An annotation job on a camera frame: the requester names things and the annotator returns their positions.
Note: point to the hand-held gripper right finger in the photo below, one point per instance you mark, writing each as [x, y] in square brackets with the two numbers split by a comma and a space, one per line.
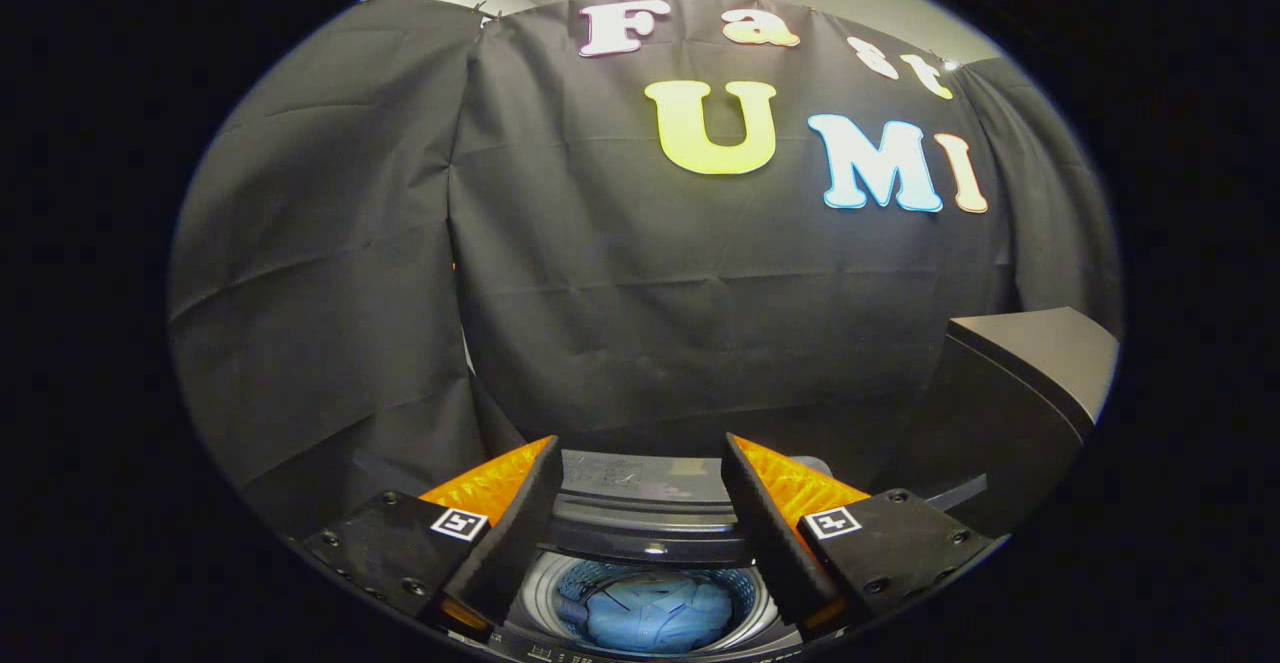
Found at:
[768, 533]

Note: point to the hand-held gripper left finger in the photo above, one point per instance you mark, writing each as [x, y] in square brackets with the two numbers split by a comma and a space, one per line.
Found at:
[515, 533]

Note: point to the black backdrop cloth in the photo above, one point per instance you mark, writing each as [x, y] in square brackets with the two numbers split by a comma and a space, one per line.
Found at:
[650, 323]

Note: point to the grey washing machine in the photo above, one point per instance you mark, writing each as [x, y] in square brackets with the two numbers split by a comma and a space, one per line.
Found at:
[535, 593]

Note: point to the light blue polo shirt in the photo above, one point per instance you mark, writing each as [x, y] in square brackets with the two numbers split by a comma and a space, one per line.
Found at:
[660, 613]

